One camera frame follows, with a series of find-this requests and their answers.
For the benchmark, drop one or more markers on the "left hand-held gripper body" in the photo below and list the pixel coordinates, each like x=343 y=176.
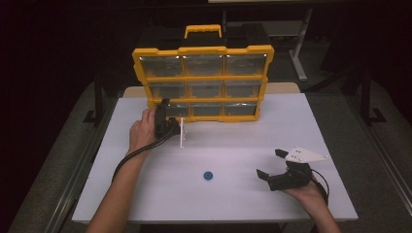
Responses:
x=163 y=124

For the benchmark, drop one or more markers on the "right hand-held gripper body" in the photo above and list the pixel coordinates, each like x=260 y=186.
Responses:
x=291 y=178

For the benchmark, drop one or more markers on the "clear plastic drawer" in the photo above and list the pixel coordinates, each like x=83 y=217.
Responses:
x=178 y=110

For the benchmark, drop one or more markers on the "blue plastic washer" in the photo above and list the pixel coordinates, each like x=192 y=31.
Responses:
x=208 y=175

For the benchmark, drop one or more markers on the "yellow black organizer cabinet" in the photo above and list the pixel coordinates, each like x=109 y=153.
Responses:
x=202 y=48

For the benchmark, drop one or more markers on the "person's right hand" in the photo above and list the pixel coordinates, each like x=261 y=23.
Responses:
x=307 y=194

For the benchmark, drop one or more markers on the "person's left hand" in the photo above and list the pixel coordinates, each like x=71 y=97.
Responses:
x=141 y=131

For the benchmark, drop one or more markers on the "grid of clear drawers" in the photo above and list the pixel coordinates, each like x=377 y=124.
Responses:
x=202 y=64

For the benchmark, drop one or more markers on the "black metal stand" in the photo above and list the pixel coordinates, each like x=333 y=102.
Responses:
x=367 y=103
x=97 y=103

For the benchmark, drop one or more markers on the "aluminium frame rail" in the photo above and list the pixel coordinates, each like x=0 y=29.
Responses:
x=382 y=155
x=81 y=171

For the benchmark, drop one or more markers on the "white desk frame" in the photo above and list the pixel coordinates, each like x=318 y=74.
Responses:
x=299 y=48

